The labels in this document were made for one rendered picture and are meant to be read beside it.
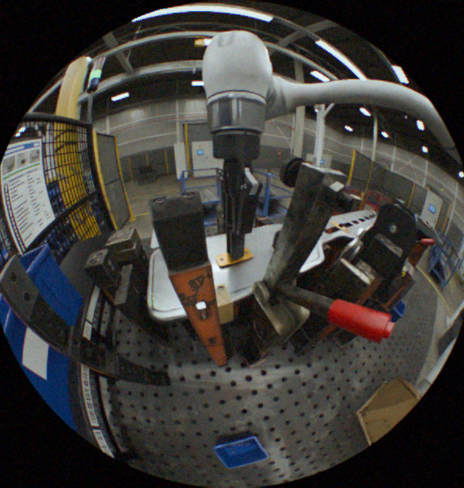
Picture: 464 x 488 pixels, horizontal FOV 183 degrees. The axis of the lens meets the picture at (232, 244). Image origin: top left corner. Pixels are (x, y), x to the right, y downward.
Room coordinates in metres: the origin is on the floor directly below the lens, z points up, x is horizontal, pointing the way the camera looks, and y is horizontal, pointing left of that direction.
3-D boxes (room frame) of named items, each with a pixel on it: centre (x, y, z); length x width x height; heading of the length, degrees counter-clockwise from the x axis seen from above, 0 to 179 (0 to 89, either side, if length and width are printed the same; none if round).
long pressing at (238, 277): (0.44, -0.45, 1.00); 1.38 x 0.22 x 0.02; 112
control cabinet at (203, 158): (8.38, 0.96, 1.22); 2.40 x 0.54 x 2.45; 109
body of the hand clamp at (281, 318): (0.09, -0.07, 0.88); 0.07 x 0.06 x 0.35; 22
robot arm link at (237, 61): (0.26, -0.01, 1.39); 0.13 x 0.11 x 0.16; 161
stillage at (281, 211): (2.92, -0.74, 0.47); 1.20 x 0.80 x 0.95; 19
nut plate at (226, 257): (0.25, -0.01, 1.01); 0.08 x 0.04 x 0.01; 112
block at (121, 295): (0.16, 0.24, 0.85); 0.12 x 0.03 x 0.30; 22
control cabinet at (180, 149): (8.70, 2.96, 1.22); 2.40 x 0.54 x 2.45; 15
